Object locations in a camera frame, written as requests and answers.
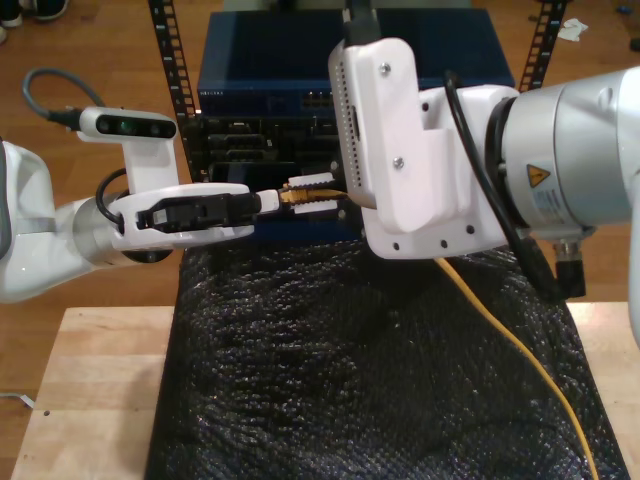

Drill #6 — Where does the yellow network cable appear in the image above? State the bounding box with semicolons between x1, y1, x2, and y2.
279;187;601;480

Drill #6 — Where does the blue base platform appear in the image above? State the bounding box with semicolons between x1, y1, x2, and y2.
254;219;364;242

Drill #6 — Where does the black rack server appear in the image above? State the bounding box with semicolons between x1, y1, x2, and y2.
199;115;346;166

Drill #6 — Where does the black bubble wrap mat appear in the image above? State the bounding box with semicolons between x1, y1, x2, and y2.
144;238;631;480

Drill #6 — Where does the white crumpled paper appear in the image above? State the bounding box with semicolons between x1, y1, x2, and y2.
557;18;590;43

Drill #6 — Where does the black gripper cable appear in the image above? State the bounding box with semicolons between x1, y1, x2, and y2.
94;167;132;236
442;69;587;302

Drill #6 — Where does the blue Netgear network switch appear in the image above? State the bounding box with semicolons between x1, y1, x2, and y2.
196;9;517;117

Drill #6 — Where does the dark camera cable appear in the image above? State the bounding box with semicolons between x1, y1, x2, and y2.
22;67;109;132

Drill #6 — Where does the grey flat ribbon cable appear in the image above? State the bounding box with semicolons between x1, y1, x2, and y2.
0;391;39;409

